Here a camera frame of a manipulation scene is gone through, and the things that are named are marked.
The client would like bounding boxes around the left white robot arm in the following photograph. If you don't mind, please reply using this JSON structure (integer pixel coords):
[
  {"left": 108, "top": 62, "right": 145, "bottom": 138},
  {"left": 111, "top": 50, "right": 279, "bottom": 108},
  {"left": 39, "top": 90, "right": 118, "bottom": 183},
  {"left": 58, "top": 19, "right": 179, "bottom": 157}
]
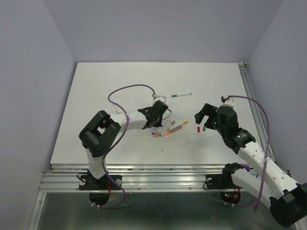
[{"left": 79, "top": 99, "right": 168, "bottom": 189}]

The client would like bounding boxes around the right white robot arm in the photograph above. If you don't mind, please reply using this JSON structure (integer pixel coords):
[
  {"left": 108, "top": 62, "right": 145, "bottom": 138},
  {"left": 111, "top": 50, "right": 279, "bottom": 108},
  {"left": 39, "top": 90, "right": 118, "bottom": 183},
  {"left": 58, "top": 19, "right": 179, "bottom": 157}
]
[{"left": 194, "top": 103, "right": 307, "bottom": 228}]

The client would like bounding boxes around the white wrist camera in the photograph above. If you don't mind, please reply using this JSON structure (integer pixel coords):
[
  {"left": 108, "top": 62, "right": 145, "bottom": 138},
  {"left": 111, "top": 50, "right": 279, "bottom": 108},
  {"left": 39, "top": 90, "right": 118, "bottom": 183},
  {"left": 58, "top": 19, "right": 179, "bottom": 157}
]
[
  {"left": 221, "top": 96, "right": 235, "bottom": 108},
  {"left": 153, "top": 96, "right": 166, "bottom": 103}
]

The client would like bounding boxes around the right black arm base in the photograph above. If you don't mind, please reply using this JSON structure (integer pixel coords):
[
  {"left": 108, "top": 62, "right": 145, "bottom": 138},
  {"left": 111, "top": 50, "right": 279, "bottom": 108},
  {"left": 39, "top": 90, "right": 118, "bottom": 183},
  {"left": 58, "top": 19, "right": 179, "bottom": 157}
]
[{"left": 203, "top": 163, "right": 254, "bottom": 207}]

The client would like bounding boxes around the green capped thin marker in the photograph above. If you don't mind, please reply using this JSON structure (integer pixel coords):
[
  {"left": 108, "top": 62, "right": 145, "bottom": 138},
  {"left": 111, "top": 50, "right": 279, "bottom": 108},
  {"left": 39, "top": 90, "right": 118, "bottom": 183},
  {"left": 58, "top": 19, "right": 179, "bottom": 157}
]
[{"left": 171, "top": 92, "right": 192, "bottom": 98}]

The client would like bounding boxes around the aluminium front rail frame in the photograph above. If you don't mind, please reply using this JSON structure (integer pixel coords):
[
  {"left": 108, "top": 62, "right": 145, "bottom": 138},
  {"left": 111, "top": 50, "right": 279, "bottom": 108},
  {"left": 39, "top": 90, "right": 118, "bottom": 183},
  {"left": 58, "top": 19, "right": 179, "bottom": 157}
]
[{"left": 28, "top": 164, "right": 303, "bottom": 230}]

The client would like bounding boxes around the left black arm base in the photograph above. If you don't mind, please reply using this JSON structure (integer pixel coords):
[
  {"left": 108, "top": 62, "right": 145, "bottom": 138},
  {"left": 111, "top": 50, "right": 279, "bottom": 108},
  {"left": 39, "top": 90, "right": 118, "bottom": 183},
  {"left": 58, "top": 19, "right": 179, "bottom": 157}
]
[{"left": 76, "top": 172, "right": 122, "bottom": 208}]

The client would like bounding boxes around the grey capped marker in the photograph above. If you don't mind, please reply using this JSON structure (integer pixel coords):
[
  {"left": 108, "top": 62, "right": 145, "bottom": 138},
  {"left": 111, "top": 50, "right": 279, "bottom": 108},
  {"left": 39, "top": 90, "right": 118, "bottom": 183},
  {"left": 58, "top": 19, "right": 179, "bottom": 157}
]
[{"left": 160, "top": 121, "right": 175, "bottom": 137}]

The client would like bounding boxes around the tan orange tipped marker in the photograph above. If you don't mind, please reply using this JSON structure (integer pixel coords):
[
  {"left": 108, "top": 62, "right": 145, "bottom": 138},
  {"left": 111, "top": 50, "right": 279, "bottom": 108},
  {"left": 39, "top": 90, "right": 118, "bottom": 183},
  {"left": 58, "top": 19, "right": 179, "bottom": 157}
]
[{"left": 163, "top": 125, "right": 183, "bottom": 136}]

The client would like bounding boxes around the aluminium right side rail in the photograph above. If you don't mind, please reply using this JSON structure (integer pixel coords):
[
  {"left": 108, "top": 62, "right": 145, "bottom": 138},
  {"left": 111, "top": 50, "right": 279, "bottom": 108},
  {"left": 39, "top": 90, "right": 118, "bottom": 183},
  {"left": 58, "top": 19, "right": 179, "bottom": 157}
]
[{"left": 237, "top": 62, "right": 276, "bottom": 159}]

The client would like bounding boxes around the yellow capped marker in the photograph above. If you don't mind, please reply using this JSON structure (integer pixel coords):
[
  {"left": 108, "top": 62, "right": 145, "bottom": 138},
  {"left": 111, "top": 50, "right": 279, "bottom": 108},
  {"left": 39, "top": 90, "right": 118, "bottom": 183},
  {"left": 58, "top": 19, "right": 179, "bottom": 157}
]
[{"left": 165, "top": 121, "right": 188, "bottom": 136}]

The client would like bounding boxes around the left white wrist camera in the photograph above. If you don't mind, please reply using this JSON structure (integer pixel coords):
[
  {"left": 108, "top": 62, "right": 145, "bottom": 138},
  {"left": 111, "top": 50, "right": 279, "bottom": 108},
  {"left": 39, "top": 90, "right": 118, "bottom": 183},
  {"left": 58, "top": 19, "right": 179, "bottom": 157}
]
[{"left": 153, "top": 96, "right": 166, "bottom": 103}]

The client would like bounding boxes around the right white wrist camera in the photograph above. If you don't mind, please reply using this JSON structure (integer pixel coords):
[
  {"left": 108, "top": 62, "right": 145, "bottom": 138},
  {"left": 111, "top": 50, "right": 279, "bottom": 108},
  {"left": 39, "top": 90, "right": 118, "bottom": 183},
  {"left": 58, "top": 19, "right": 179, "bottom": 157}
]
[{"left": 221, "top": 96, "right": 235, "bottom": 108}]

